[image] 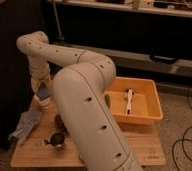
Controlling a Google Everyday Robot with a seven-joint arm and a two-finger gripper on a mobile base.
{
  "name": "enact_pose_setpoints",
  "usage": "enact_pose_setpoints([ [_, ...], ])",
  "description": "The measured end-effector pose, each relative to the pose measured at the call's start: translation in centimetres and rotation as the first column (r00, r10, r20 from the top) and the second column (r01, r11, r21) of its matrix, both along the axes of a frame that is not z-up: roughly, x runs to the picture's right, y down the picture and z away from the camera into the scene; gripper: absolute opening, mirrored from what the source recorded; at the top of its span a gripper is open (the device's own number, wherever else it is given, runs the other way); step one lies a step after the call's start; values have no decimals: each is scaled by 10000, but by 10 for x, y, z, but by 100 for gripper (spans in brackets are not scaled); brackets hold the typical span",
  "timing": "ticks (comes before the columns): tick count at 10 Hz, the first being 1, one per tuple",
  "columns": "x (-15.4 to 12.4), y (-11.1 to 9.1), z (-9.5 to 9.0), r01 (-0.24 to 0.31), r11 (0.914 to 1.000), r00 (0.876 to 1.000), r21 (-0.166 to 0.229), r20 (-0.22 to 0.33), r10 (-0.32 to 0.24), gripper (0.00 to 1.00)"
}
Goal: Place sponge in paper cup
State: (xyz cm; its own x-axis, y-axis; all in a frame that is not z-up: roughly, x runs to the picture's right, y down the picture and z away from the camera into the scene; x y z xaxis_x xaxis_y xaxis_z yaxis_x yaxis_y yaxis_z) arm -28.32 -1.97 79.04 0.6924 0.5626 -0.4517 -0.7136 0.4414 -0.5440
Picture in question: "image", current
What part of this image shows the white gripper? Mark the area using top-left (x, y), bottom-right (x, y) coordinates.
top-left (29, 64), bottom-right (51, 93)

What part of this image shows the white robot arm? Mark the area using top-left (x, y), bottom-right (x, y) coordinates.
top-left (17, 31), bottom-right (143, 171)

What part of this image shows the grey cloth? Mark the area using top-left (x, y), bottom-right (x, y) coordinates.
top-left (8, 110), bottom-right (42, 144)

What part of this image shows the brown object on board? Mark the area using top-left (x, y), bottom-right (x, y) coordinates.
top-left (54, 115), bottom-right (68, 134)

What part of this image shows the green object in bin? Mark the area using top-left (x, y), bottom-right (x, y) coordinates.
top-left (105, 95), bottom-right (110, 108)

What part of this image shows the wooden board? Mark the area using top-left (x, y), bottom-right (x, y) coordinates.
top-left (11, 100), bottom-right (166, 169)

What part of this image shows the orange plastic bin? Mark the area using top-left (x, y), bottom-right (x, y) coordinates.
top-left (105, 77), bottom-right (163, 125)

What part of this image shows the metal shelf unit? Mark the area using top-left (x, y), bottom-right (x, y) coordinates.
top-left (41, 0), bottom-right (192, 86)

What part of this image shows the black device on shelf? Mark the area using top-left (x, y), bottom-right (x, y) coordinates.
top-left (149, 55), bottom-right (178, 64)

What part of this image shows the white handled brush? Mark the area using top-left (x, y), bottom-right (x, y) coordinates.
top-left (125, 89), bottom-right (133, 115)

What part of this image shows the black cable on floor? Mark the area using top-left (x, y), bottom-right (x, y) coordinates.
top-left (171, 61), bottom-right (192, 171)

